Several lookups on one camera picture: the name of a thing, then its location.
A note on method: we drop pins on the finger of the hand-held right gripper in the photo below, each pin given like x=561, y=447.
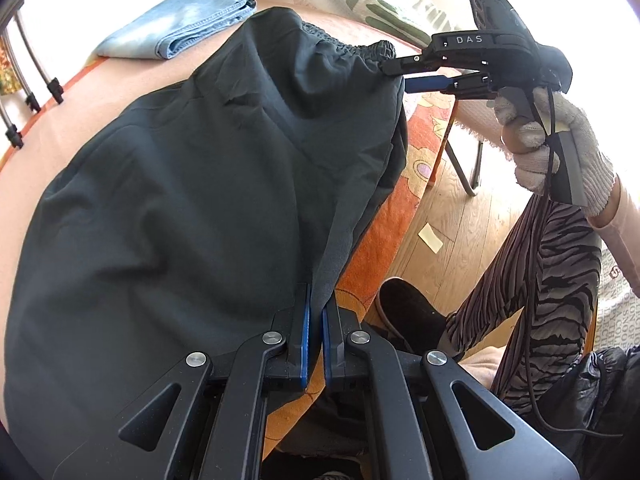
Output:
x=410, y=64
x=425, y=84

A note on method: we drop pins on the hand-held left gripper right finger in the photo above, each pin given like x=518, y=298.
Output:
x=328, y=350

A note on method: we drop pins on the black shiny cloth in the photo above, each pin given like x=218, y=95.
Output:
x=600, y=390

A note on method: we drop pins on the yellow paper note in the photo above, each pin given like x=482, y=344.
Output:
x=431, y=239

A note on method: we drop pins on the folded blue jeans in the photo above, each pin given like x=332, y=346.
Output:
x=170, y=20

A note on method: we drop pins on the white printed cloth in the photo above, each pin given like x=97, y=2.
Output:
x=622, y=320

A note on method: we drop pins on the dark slipper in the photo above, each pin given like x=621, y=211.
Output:
x=405, y=310

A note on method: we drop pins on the white fringed cover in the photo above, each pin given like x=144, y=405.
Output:
x=475, y=120

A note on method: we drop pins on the black pants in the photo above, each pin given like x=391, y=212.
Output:
x=200, y=185

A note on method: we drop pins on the pink cloth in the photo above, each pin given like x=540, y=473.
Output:
x=480, y=365

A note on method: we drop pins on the person's right forearm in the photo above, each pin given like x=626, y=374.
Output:
x=622, y=240

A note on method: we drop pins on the folded metal frame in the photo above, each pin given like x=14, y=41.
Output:
x=54, y=91

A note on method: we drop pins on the metal furniture leg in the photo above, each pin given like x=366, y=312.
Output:
x=462, y=165

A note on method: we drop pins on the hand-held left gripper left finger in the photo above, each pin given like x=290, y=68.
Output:
x=303, y=340

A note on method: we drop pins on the person's leg in striped trousers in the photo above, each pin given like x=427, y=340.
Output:
x=550, y=285

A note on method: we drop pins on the person's right hand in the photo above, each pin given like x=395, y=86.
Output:
x=592, y=160

